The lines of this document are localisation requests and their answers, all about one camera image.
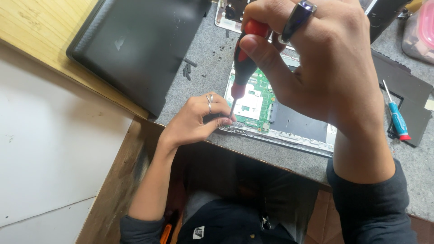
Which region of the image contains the open laptop with green motherboard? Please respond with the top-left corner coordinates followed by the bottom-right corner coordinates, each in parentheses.
top-left (219, 54), bottom-right (338, 158)

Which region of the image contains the person's left hand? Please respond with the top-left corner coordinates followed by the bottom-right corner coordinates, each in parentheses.
top-left (159, 91), bottom-right (237, 150)

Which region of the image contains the person's right hand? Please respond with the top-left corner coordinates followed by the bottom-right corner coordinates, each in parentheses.
top-left (239, 0), bottom-right (388, 135)

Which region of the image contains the red and black screwdriver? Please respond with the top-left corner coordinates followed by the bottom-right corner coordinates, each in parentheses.
top-left (228, 19), bottom-right (272, 121)

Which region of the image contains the grey felt mat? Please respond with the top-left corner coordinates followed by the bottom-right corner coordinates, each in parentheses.
top-left (155, 0), bottom-right (434, 222)

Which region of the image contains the orange tool handle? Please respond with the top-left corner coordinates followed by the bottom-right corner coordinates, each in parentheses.
top-left (159, 223), bottom-right (173, 244)

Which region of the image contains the person's dark clothing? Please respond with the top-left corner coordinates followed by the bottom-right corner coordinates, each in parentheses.
top-left (176, 157), bottom-right (321, 244)

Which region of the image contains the dark blue stone ring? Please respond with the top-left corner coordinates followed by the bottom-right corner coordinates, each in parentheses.
top-left (278, 0), bottom-right (318, 45)

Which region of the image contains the clear bag with pink lid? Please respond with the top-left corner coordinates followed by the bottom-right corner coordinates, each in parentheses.
top-left (401, 0), bottom-right (434, 65)

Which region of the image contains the black laptop cover panel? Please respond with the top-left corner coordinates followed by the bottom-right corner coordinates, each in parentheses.
top-left (370, 49), bottom-right (434, 148)

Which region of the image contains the black laptop lid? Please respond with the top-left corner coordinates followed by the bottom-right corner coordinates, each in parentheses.
top-left (66, 0), bottom-right (213, 119)

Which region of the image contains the blue screwdriver with red cap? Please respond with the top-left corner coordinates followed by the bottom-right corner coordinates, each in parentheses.
top-left (382, 80), bottom-right (412, 141)

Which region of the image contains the black laptop part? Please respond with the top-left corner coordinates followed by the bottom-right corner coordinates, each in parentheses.
top-left (359, 0), bottom-right (413, 45)

